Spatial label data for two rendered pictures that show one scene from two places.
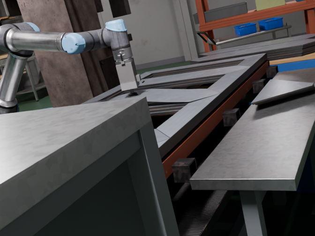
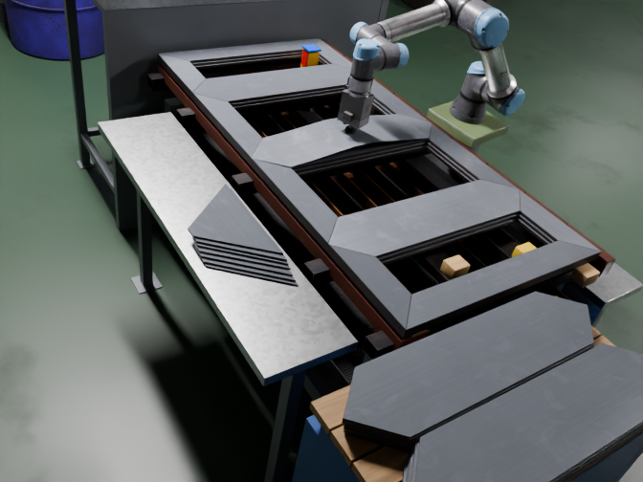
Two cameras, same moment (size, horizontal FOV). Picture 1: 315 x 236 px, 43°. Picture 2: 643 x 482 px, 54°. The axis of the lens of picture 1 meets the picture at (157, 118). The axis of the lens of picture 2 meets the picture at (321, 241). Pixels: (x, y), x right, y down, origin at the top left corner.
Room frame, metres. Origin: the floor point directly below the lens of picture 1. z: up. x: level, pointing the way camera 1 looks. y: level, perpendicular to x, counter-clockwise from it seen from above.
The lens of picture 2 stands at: (2.23, -1.69, 1.88)
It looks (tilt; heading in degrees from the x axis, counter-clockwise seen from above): 38 degrees down; 110
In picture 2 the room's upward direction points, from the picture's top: 11 degrees clockwise
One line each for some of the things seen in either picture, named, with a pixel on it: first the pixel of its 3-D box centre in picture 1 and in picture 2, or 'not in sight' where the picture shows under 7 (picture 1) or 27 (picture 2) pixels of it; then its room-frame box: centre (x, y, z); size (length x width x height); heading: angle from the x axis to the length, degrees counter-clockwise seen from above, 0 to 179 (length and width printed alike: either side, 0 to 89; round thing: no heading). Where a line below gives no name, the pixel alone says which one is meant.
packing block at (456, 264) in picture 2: not in sight; (454, 267); (2.11, -0.28, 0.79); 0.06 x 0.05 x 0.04; 60
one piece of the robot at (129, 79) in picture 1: (130, 73); (353, 106); (1.59, 0.06, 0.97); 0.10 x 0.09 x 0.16; 83
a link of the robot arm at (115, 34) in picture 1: (116, 34); (365, 59); (1.60, 0.08, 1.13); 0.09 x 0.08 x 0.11; 61
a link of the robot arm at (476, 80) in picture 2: not in sight; (481, 79); (1.85, 0.81, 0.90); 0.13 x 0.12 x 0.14; 151
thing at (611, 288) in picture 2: not in sight; (481, 185); (2.03, 0.42, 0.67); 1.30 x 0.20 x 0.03; 150
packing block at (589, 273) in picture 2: not in sight; (585, 274); (2.44, -0.07, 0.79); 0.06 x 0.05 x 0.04; 60
